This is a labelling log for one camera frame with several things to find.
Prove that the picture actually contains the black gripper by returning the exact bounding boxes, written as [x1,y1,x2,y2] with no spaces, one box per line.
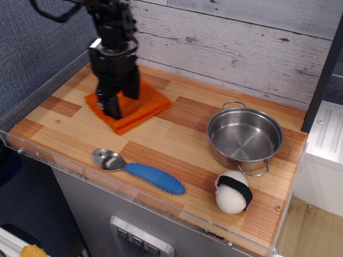
[88,44,140,120]

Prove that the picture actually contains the orange towel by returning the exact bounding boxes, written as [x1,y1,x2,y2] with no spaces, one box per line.
[85,78,173,135]

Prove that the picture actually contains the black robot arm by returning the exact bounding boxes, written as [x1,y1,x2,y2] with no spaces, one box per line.
[31,1,140,119]

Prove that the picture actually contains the clear acrylic table guard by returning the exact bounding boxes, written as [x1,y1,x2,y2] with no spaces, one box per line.
[1,54,307,256]

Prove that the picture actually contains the grey metal cabinet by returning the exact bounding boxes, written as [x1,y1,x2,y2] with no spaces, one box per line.
[53,169,248,256]

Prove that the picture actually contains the stainless steel pot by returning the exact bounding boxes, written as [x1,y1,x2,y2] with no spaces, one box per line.
[206,101,284,177]

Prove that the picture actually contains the silver button panel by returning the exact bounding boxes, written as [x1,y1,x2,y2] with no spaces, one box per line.
[109,215,175,256]

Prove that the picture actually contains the white plush sushi toy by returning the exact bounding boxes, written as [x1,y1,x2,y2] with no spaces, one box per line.
[215,170,253,214]

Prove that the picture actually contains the yellow object bottom left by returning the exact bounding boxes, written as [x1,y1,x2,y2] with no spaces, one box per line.
[20,245,48,257]

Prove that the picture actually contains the white cabinet right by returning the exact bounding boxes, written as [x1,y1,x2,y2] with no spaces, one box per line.
[293,101,342,216]

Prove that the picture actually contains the blue handled metal spoon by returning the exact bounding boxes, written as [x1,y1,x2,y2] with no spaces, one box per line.
[92,149,185,195]

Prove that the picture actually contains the dark vertical post right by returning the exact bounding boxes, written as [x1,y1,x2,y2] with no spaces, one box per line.
[301,16,342,133]

